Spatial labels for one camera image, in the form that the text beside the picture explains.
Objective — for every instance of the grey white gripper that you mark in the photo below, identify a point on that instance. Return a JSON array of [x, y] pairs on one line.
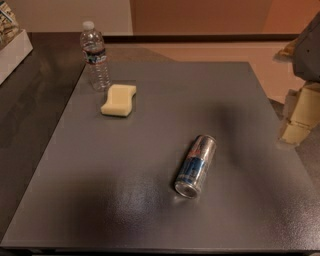
[[309, 53]]

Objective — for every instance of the clear plastic water bottle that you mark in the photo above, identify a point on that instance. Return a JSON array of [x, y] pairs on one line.
[[95, 56]]

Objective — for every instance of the silver blue drink can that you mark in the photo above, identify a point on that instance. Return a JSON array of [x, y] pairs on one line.
[[193, 171]]

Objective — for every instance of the yellow sponge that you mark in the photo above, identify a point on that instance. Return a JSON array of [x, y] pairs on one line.
[[119, 100]]

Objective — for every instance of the white box with snacks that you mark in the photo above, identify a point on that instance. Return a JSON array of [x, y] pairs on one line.
[[15, 44]]

